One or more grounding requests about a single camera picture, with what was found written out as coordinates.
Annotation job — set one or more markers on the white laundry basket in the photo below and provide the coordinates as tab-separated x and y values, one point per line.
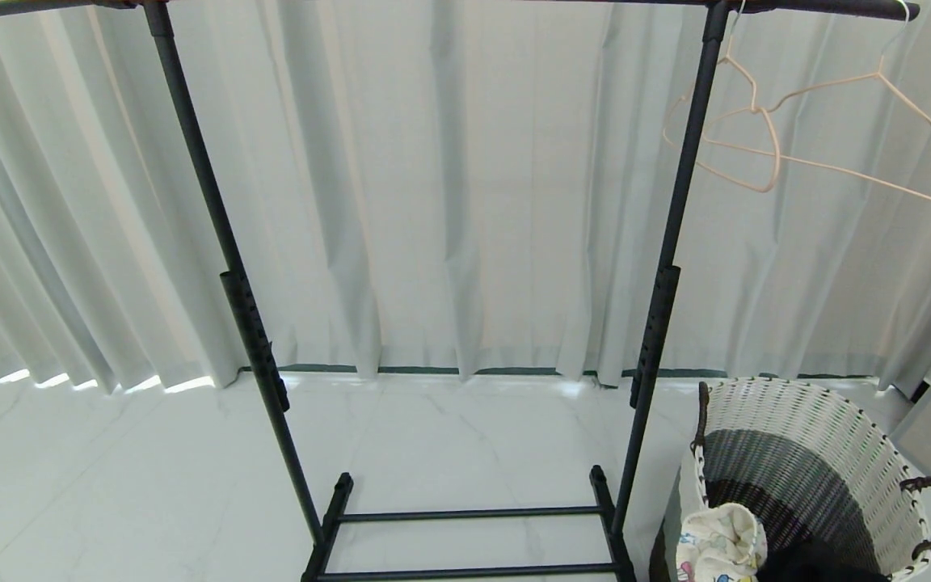
797	420

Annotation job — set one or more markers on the black sleeveless shirt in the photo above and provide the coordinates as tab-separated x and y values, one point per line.
821	566

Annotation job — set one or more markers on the cream printed garment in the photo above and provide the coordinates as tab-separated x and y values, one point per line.
720	541

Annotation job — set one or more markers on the black clothes rack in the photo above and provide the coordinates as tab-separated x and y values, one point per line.
191	137

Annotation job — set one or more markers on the pink clothes hanger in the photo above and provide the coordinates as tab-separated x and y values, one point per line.
837	84
777	153

